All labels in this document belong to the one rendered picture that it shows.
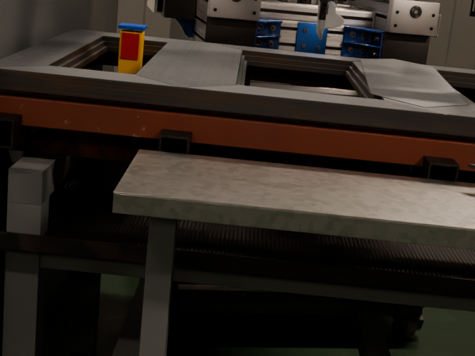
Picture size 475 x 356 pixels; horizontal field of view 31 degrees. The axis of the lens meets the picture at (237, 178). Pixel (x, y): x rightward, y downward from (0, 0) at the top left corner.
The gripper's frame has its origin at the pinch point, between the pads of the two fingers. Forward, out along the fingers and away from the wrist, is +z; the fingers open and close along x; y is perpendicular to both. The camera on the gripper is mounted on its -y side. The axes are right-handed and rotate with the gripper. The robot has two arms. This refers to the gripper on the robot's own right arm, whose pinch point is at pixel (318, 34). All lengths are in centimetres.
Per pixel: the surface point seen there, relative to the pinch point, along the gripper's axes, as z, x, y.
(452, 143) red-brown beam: 11, -62, 20
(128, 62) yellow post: 10.5, -5.5, -43.3
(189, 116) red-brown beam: 11, -62, -25
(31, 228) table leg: 34, -61, -51
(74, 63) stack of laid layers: 8, -33, -50
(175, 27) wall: 30, 309, -61
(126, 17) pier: 25, 287, -86
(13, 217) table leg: 32, -61, -54
